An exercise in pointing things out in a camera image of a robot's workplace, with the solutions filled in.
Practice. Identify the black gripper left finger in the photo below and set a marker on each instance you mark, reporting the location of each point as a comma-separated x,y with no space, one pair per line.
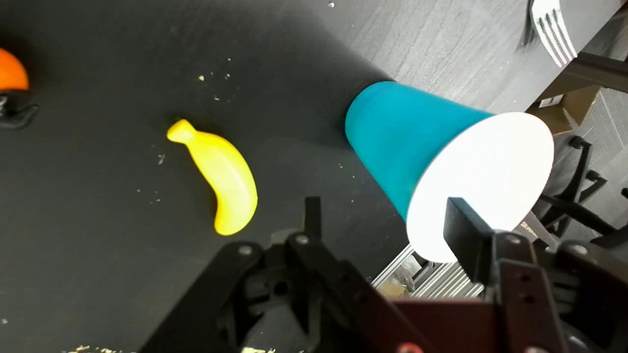
315,282

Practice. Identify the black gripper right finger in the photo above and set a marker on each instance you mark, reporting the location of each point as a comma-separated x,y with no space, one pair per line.
504,268

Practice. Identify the blue cup with toys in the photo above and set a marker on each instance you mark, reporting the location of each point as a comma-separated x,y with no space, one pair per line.
406,138

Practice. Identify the orange toy piece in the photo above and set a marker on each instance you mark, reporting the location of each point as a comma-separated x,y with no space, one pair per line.
13,76

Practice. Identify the yellow toy banana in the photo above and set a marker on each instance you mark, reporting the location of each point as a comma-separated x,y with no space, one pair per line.
227,178

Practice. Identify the small brown cardboard box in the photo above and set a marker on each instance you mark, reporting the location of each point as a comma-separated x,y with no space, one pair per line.
571,109

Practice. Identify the white plastic fork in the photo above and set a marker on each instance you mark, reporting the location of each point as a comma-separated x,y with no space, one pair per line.
553,31

